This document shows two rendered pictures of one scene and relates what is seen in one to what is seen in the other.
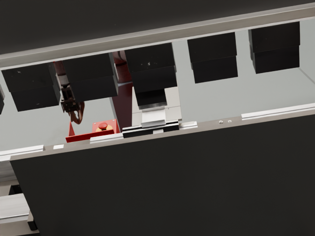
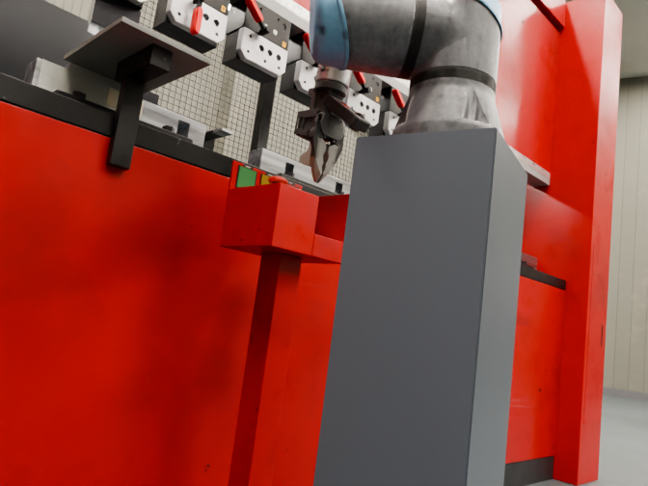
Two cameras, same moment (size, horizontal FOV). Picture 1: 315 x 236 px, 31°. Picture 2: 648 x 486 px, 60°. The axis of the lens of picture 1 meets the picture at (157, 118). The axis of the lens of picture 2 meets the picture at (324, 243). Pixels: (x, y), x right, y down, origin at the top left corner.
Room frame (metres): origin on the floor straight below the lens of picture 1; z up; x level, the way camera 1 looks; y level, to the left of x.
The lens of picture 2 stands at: (2.75, -0.52, 0.53)
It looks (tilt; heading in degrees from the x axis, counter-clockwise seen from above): 8 degrees up; 131
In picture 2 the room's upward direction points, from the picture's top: 7 degrees clockwise
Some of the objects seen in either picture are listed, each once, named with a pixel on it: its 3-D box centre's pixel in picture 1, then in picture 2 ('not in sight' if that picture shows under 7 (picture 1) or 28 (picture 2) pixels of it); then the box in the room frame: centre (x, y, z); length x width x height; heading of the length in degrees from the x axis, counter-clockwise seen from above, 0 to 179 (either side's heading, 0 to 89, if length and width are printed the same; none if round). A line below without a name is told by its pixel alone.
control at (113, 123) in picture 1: (94, 138); (287, 212); (1.94, 0.28, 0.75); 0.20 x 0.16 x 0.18; 87
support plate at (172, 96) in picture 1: (155, 102); (135, 60); (1.75, -0.01, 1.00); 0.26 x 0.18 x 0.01; 175
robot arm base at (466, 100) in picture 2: (121, 66); (448, 121); (2.39, 0.12, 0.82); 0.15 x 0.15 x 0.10
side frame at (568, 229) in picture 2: not in sight; (516, 229); (1.63, 2.29, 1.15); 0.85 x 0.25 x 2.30; 175
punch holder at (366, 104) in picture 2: not in sight; (355, 97); (1.68, 0.78, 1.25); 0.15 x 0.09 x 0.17; 85
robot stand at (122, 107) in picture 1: (138, 136); (415, 454); (2.39, 0.12, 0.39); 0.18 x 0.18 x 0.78; 9
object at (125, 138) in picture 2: not in sight; (134, 110); (1.79, -0.01, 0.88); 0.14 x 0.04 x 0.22; 175
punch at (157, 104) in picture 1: (151, 96); (114, 21); (1.61, 0.01, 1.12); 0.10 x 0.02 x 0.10; 85
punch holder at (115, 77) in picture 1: (92, 71); (193, 5); (1.62, 0.18, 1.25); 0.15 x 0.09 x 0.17; 85
